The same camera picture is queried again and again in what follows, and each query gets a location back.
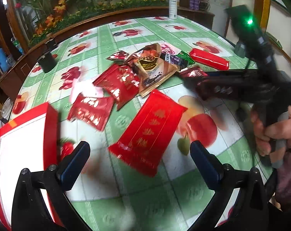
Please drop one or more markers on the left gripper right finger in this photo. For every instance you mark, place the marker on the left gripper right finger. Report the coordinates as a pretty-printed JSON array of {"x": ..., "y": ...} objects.
[{"x": 208, "y": 165}]

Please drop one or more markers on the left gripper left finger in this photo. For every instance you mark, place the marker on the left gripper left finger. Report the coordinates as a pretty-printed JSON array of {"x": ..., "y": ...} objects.
[{"x": 71, "y": 166}]

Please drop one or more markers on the brown gold snack bag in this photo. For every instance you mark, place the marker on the brown gold snack bag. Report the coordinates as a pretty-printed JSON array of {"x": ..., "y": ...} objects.
[{"x": 151, "y": 67}]

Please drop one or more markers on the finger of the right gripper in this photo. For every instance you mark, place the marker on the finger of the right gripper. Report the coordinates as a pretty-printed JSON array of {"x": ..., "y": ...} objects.
[{"x": 228, "y": 84}]

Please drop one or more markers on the white spray bottle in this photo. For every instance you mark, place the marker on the white spray bottle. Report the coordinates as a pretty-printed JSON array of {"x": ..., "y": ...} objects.
[{"x": 172, "y": 9}]

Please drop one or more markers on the green snack packet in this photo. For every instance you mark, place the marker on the green snack packet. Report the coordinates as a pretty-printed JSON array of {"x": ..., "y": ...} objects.
[{"x": 187, "y": 57}]

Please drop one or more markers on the black snack packet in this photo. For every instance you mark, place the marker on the black snack packet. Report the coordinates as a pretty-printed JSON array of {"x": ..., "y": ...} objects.
[{"x": 173, "y": 59}]

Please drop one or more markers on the glossy red snack bar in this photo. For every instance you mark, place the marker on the glossy red snack bar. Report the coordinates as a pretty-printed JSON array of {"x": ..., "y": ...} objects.
[{"x": 209, "y": 59}]

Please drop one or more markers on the blue thermos jug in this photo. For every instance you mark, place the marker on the blue thermos jug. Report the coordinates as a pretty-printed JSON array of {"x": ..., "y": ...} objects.
[{"x": 3, "y": 60}]

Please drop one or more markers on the flower planter display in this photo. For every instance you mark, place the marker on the flower planter display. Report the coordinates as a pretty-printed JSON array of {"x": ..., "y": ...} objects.
[{"x": 38, "y": 18}]

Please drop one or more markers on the small dark red packet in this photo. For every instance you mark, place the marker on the small dark red packet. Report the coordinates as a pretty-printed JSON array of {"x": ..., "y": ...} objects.
[{"x": 194, "y": 71}]

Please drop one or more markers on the red white tray box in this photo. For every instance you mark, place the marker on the red white tray box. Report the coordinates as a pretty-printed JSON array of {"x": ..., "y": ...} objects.
[{"x": 27, "y": 141}]

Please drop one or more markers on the purple bottles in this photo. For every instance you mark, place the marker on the purple bottles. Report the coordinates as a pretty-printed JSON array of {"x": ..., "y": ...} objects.
[{"x": 194, "y": 4}]

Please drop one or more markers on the red white-print snack packet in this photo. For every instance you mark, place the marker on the red white-print snack packet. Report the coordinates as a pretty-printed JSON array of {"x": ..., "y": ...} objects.
[{"x": 120, "y": 82}]

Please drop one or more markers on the long red snack packet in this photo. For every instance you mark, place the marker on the long red snack packet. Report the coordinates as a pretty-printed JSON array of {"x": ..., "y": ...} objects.
[{"x": 145, "y": 140}]

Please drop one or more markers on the person's right hand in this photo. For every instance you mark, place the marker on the person's right hand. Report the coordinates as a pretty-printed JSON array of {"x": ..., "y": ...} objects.
[{"x": 279, "y": 130}]

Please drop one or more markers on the dark red patterned candy packet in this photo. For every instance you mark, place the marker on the dark red patterned candy packet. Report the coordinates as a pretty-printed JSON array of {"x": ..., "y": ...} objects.
[{"x": 119, "y": 56}]

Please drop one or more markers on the black cup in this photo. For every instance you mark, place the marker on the black cup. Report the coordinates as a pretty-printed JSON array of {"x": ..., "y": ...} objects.
[{"x": 47, "y": 62}]

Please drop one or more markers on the red flower snack packet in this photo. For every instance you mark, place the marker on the red flower snack packet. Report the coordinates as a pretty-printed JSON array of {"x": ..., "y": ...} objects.
[{"x": 93, "y": 111}]

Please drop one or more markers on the pink bear snack packet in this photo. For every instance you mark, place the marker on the pink bear snack packet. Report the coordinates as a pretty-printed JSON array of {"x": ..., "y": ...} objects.
[{"x": 169, "y": 49}]

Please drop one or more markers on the pink white snack packet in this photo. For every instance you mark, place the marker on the pink white snack packet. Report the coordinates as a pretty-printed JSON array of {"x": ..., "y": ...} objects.
[{"x": 86, "y": 88}]

